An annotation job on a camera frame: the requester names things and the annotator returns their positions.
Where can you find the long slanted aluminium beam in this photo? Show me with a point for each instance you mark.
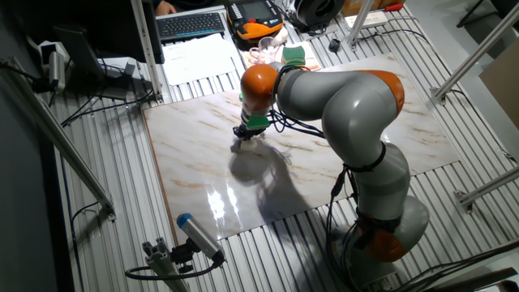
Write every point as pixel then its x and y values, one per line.
pixel 61 140

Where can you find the black camera clamp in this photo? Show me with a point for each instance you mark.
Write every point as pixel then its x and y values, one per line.
pixel 182 255

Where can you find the silver camera with blue cap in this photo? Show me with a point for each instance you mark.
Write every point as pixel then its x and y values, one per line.
pixel 198 237

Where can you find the aluminium frame post by monitor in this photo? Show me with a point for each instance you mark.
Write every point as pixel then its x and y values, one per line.
pixel 146 48

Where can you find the black office chair base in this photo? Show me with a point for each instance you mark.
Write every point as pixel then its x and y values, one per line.
pixel 507 6

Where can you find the black flat bar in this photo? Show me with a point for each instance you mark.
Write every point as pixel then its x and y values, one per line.
pixel 478 280

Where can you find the slanted aluminium beam with bracket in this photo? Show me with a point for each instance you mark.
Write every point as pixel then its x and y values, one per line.
pixel 482 46

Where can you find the white power strip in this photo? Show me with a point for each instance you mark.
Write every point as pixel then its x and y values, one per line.
pixel 375 18

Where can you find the short aluminium profile stub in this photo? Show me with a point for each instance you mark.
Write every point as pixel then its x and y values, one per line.
pixel 162 263

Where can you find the orange and black teach pendant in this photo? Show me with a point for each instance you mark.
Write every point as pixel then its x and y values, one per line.
pixel 253 28

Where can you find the brown cardboard box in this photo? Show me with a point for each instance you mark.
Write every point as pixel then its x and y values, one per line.
pixel 353 6

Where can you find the silver camera on white mount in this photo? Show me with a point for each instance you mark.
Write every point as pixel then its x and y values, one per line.
pixel 57 69

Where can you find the aluminium frame post by power strip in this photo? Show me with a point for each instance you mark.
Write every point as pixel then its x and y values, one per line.
pixel 359 20

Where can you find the small black plug adapter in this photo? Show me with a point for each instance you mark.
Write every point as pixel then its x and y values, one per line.
pixel 334 45

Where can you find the white rounded object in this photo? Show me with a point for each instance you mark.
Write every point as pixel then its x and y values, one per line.
pixel 280 35

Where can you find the marble pattern board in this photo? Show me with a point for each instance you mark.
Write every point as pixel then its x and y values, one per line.
pixel 182 134

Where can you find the black round reel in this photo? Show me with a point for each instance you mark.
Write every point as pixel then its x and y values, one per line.
pixel 318 12

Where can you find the green and yellow sponge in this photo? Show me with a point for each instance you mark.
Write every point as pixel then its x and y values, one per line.
pixel 294 56

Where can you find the black computer keyboard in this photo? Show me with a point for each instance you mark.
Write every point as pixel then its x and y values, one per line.
pixel 190 26

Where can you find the clear glass jug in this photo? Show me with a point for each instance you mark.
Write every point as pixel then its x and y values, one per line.
pixel 263 50

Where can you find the person's bare hand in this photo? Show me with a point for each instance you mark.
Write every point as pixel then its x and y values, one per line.
pixel 164 7

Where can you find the brown cardboard panel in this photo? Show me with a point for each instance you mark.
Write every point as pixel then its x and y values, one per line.
pixel 504 85

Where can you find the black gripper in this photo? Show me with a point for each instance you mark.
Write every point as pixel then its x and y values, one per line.
pixel 242 131

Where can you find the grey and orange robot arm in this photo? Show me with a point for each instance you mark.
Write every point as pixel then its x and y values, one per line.
pixel 353 109

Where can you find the white paper sheet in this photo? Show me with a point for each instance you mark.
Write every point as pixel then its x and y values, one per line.
pixel 194 61

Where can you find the black monitor stand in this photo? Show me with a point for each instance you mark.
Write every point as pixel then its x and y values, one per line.
pixel 79 52

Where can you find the white sponge block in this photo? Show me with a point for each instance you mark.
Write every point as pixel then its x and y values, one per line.
pixel 248 144

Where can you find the black computer monitor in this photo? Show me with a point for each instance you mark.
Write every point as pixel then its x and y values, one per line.
pixel 81 16

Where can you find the orange and white cloth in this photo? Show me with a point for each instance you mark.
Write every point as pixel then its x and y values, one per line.
pixel 313 63

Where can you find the low aluminium beam with bracket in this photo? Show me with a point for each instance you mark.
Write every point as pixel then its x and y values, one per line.
pixel 490 184

